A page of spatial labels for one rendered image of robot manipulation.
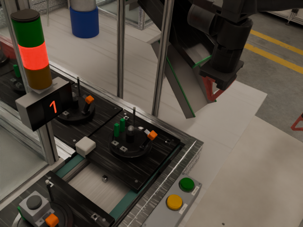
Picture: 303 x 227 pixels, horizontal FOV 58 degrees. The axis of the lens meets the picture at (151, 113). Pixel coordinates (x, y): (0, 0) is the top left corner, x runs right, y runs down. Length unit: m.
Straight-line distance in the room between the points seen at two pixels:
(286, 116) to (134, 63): 1.79
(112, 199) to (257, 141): 0.63
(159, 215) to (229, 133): 0.52
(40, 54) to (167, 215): 0.50
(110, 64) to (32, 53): 0.89
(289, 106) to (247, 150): 1.90
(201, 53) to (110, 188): 0.51
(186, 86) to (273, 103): 2.02
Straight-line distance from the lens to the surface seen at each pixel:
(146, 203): 0.79
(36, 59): 0.60
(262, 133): 1.22
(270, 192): 1.04
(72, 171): 0.88
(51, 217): 0.65
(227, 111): 1.26
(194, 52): 0.90
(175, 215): 0.78
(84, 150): 0.85
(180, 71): 0.99
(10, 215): 0.80
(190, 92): 1.01
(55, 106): 0.68
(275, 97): 3.04
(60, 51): 1.57
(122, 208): 0.79
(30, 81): 0.63
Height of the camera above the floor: 1.64
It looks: 42 degrees down
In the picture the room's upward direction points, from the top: 7 degrees clockwise
